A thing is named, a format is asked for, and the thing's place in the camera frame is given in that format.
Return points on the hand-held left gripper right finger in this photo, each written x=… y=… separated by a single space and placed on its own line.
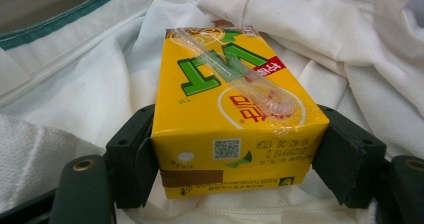
x=350 y=157

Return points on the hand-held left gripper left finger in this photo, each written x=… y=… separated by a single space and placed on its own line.
x=131 y=157

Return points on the white patterned tote bag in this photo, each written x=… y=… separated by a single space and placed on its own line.
x=83 y=84

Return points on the yellow drink carton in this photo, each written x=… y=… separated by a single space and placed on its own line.
x=216 y=130

